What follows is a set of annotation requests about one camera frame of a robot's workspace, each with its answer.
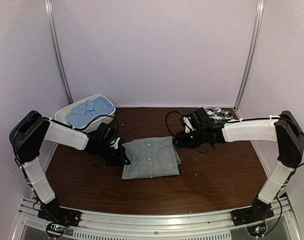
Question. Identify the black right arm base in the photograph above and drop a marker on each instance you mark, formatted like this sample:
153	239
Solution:
251	214

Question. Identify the light blue folded shirt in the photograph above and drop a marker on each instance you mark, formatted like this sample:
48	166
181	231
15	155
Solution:
89	112

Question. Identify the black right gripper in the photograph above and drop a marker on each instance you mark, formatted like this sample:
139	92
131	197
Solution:
182	143

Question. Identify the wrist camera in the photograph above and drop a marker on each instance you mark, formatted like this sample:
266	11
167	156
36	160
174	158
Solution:
117	144
195	120

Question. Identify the silver right corner post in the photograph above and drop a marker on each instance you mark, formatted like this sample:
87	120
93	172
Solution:
256	32

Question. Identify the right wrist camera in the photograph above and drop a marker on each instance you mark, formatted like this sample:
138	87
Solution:
195	120

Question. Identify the circuit board with leds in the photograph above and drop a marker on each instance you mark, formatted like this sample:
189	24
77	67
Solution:
55	230
257	231

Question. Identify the grey long sleeve shirt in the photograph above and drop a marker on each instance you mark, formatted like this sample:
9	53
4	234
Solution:
152	157

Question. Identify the silver left corner post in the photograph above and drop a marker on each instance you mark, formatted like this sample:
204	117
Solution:
56	50

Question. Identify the silver corner post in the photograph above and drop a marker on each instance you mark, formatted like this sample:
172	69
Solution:
56	50
256	32

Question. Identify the black white plaid shirt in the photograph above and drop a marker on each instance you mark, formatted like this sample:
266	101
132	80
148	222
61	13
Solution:
218	114

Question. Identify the left circuit board with leds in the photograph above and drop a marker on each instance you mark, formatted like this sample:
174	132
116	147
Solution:
55	230

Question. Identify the aluminium front rail frame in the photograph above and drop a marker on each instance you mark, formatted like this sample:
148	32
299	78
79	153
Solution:
213	225

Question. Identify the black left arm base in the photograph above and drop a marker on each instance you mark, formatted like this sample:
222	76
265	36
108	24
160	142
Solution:
53	212

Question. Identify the right circuit board with leds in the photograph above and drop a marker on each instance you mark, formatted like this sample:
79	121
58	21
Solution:
257	231

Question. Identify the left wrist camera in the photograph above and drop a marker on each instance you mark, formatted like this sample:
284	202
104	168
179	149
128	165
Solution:
117	144

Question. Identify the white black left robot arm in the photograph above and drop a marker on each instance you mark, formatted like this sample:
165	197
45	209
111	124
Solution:
27	137

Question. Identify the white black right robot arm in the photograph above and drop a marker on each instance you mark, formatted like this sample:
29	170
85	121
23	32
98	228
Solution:
278	141

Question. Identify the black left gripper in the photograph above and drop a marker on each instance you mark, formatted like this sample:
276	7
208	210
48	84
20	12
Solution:
118	160

